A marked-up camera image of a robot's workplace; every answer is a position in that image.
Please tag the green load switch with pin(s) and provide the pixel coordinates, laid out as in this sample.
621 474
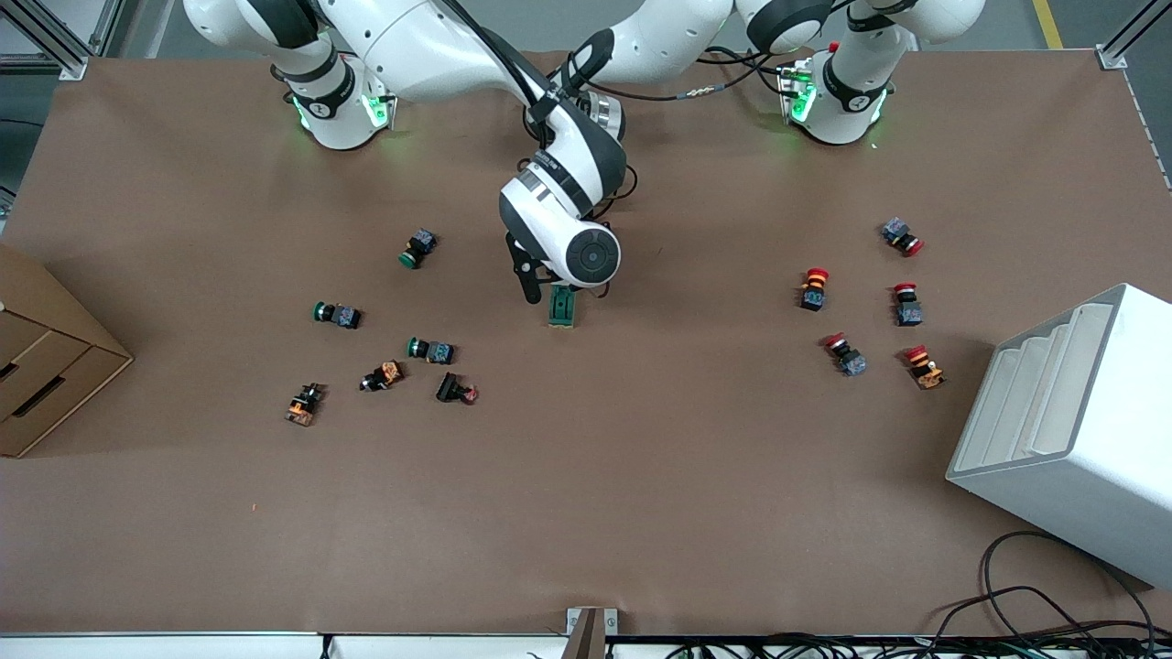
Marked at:
561 311

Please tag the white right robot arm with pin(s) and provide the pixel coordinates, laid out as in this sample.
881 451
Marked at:
412 46

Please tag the metal bracket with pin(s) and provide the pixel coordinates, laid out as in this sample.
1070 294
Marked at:
577 621

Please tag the green mushroom pushbutton switch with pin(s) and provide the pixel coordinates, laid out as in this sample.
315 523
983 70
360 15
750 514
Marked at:
439 352
421 243
345 317

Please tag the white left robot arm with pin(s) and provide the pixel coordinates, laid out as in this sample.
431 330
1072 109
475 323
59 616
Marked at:
678 27

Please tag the red emergency stop orange block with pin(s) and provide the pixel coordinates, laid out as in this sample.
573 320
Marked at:
927 373

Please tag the red pushbutton blue block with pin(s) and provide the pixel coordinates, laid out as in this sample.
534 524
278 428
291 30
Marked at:
853 363
895 231
908 314

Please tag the white table edge rail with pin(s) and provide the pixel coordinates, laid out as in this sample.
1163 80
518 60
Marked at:
183 645

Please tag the brown cardboard box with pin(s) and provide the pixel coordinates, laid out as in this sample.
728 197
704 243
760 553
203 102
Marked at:
46 366

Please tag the white plastic slotted bin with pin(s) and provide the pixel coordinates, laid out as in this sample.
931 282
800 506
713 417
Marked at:
1080 513

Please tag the black square pushbutton switch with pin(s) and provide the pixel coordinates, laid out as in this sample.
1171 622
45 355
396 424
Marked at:
449 388

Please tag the black selector switch orange block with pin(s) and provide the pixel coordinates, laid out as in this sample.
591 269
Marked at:
389 372

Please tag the black switch orange contact block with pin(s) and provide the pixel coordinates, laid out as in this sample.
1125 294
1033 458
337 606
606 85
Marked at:
300 409

